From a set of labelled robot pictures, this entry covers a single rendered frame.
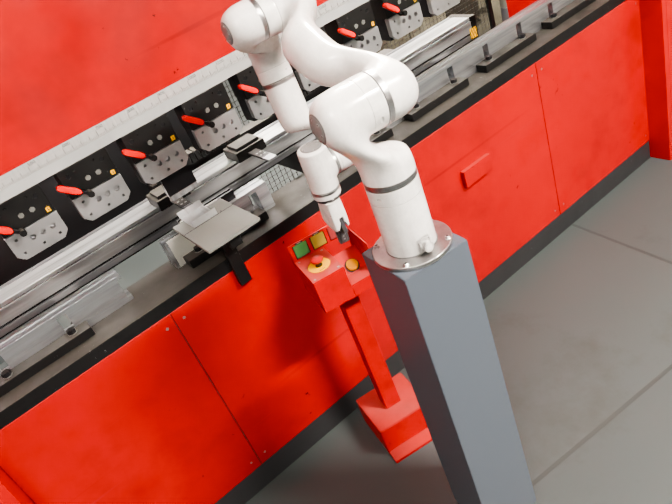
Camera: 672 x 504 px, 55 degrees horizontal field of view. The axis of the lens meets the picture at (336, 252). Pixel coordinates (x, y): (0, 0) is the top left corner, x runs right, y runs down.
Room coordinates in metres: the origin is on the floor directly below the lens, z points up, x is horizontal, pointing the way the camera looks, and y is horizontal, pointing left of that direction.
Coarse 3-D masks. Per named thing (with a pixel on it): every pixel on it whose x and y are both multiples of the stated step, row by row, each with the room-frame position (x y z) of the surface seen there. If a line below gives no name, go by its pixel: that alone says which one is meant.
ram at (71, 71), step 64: (0, 0) 1.78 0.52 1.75; (64, 0) 1.84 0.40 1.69; (128, 0) 1.90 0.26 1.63; (192, 0) 1.98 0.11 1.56; (320, 0) 2.15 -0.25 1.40; (0, 64) 1.75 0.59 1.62; (64, 64) 1.81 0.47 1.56; (128, 64) 1.87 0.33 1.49; (192, 64) 1.94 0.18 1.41; (0, 128) 1.71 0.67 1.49; (64, 128) 1.77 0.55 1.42; (128, 128) 1.83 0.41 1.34; (0, 192) 1.68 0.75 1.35
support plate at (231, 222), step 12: (216, 204) 1.88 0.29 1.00; (228, 204) 1.85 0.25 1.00; (216, 216) 1.80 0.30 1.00; (228, 216) 1.77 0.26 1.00; (240, 216) 1.74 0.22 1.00; (252, 216) 1.71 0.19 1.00; (180, 228) 1.82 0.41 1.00; (192, 228) 1.78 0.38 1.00; (204, 228) 1.75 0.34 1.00; (216, 228) 1.72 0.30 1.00; (228, 228) 1.69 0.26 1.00; (240, 228) 1.66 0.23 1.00; (192, 240) 1.71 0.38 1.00; (204, 240) 1.68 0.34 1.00; (216, 240) 1.65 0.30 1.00; (228, 240) 1.64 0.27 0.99
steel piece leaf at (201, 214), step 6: (198, 210) 1.89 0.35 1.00; (204, 210) 1.87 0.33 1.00; (210, 210) 1.81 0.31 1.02; (186, 216) 1.88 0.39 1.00; (192, 216) 1.86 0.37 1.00; (198, 216) 1.85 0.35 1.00; (204, 216) 1.80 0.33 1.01; (210, 216) 1.81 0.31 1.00; (186, 222) 1.84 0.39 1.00; (192, 222) 1.78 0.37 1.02; (198, 222) 1.79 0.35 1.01
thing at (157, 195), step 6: (150, 192) 2.10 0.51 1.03; (156, 192) 2.08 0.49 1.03; (162, 192) 2.06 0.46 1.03; (150, 198) 2.09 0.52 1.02; (156, 198) 2.06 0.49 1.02; (162, 198) 2.04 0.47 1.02; (168, 198) 2.05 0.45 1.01; (180, 198) 2.03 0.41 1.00; (156, 204) 2.05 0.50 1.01; (162, 204) 2.03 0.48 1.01; (168, 204) 2.04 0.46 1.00; (180, 204) 1.98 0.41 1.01; (186, 204) 1.96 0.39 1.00; (162, 210) 2.03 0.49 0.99
